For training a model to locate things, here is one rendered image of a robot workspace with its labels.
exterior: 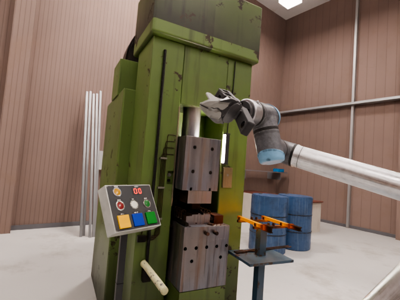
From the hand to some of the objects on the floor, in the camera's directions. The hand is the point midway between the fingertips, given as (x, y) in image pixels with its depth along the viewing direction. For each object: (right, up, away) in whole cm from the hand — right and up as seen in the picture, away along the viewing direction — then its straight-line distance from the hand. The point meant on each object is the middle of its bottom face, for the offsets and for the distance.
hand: (205, 106), depth 74 cm
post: (-56, -153, +85) cm, 184 cm away
